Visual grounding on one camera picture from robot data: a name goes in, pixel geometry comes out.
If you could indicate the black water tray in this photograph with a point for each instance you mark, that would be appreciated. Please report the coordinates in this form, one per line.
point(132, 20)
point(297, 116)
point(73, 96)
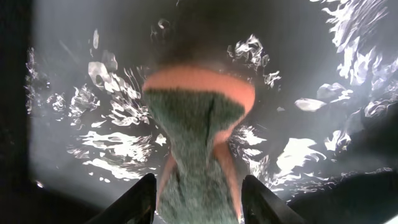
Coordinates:
point(76, 131)

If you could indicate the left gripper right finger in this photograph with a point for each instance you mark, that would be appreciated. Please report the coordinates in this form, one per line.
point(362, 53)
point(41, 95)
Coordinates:
point(262, 206)

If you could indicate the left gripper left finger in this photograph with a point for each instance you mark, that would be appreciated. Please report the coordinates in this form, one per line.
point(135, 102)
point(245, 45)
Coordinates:
point(136, 206)

